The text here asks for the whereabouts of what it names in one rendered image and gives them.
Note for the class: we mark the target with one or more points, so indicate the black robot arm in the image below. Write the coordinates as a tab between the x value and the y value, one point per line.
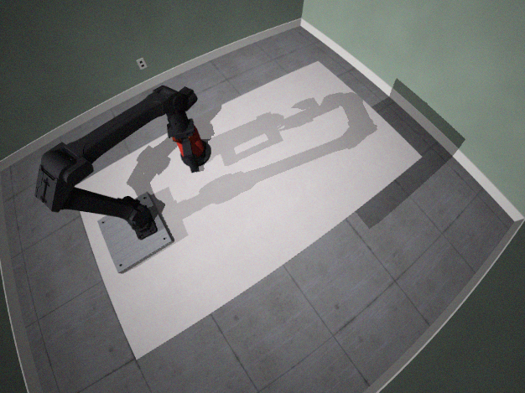
57	172

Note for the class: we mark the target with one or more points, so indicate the black round disk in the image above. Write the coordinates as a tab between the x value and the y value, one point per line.
204	157

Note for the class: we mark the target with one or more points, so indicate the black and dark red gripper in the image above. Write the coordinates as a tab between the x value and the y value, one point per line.
180	130

